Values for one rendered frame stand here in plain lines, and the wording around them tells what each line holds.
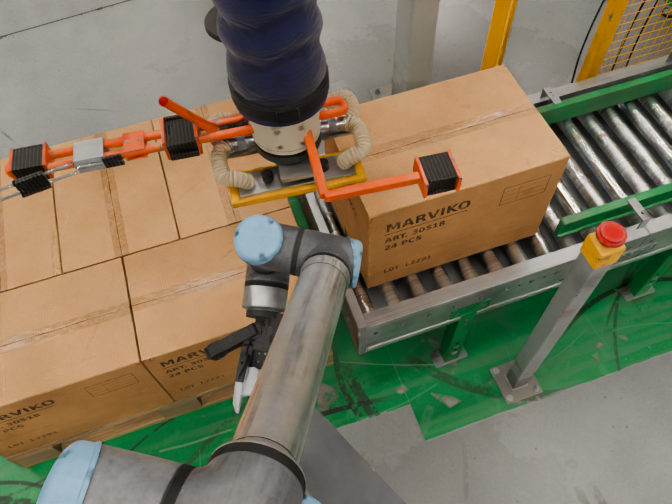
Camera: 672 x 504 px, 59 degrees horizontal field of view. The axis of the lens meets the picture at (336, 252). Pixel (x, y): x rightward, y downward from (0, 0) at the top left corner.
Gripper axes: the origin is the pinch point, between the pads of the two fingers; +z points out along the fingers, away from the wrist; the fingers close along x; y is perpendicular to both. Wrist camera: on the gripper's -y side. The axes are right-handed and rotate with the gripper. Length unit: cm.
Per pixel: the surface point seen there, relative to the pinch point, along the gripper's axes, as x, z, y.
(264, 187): 18, -52, -5
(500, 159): 40, -71, 56
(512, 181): 42, -66, 59
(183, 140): 8, -59, -23
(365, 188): 5, -49, 21
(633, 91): 94, -123, 114
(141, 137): 8, -60, -33
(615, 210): 75, -70, 100
